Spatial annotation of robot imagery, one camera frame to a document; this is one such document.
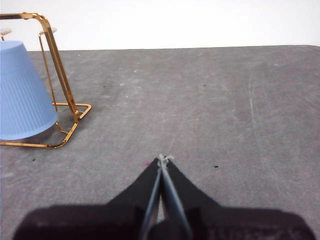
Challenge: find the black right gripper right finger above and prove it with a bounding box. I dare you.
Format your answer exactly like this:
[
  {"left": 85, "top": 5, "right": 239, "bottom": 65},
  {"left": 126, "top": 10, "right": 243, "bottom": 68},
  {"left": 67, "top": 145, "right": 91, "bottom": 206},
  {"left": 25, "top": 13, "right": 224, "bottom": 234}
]
[{"left": 162, "top": 154, "right": 317, "bottom": 240}]

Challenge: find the gold wire cup rack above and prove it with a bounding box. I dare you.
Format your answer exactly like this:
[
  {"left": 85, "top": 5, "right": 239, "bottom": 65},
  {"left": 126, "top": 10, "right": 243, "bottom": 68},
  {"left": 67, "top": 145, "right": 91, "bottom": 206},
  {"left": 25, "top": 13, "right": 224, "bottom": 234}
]
[{"left": 0, "top": 12, "right": 92, "bottom": 149}]

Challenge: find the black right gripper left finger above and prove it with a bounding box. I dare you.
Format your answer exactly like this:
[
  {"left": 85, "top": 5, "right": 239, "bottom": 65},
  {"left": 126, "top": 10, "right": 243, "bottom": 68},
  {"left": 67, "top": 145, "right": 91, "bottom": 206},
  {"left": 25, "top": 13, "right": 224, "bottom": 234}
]
[{"left": 13, "top": 154, "right": 163, "bottom": 240}]

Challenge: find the blue ribbed plastic cup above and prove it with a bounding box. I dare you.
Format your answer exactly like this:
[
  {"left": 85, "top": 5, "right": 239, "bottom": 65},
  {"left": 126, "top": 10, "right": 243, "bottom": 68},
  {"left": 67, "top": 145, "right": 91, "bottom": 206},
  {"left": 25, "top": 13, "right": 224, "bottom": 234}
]
[{"left": 0, "top": 40, "right": 59, "bottom": 141}]

